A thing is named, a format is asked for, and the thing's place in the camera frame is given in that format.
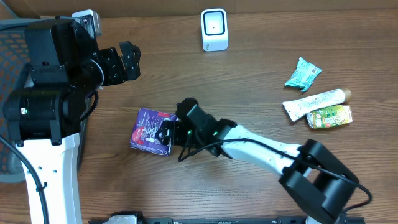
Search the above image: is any purple pad package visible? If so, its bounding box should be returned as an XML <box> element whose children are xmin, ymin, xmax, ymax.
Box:
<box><xmin>130</xmin><ymin>108</ymin><xmax>178</xmax><ymax>156</ymax></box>

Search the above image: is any white tube gold cap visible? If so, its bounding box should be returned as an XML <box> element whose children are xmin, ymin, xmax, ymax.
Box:
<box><xmin>282</xmin><ymin>88</ymin><xmax>352</xmax><ymax>122</ymax></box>

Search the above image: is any teal snack packet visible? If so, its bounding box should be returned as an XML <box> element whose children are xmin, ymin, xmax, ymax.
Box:
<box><xmin>285</xmin><ymin>57</ymin><xmax>323</xmax><ymax>92</ymax></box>

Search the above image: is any green tea drink carton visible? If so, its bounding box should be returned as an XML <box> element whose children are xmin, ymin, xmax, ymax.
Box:
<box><xmin>307</xmin><ymin>105</ymin><xmax>353</xmax><ymax>129</ymax></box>

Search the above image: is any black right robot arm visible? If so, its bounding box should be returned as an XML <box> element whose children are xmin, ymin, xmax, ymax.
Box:
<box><xmin>155</xmin><ymin>118</ymin><xmax>359</xmax><ymax>223</ymax></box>

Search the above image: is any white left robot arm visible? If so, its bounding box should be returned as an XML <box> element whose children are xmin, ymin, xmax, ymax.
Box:
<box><xmin>1</xmin><ymin>16</ymin><xmax>141</xmax><ymax>223</ymax></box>

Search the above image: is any white barcode scanner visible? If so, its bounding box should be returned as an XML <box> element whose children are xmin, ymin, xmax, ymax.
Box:
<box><xmin>200</xmin><ymin>8</ymin><xmax>229</xmax><ymax>52</ymax></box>

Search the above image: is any grey plastic shopping basket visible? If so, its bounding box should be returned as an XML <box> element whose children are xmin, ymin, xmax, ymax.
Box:
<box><xmin>0</xmin><ymin>17</ymin><xmax>88</xmax><ymax>184</ymax></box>

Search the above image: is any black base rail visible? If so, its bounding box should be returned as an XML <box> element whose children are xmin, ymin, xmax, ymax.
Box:
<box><xmin>88</xmin><ymin>207</ymin><xmax>366</xmax><ymax>224</ymax></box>

